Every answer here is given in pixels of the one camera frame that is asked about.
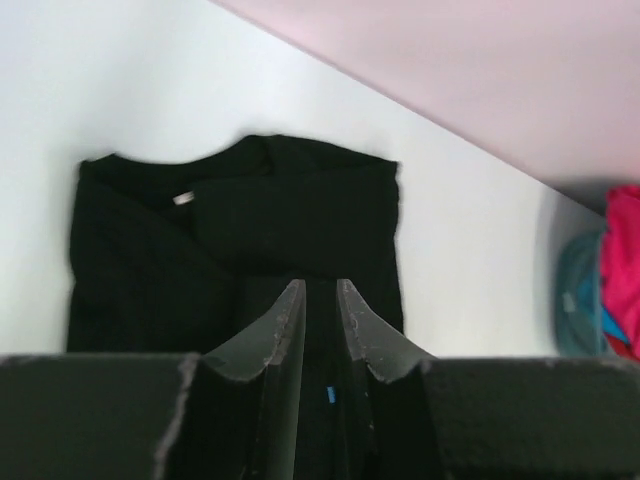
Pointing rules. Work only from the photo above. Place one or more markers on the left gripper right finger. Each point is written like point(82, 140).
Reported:
point(405, 414)

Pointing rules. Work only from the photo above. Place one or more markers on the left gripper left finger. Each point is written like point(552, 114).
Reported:
point(228, 414)

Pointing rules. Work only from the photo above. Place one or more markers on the black t shirt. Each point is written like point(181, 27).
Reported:
point(181, 257)

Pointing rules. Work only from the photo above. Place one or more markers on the teal plastic basket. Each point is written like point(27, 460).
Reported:
point(578, 316)

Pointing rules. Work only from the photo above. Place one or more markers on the blue t shirt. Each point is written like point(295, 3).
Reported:
point(611, 327)

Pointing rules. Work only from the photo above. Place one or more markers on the red t shirt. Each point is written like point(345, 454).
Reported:
point(621, 349)

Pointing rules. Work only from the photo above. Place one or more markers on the pink t shirt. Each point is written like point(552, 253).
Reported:
point(619, 261)

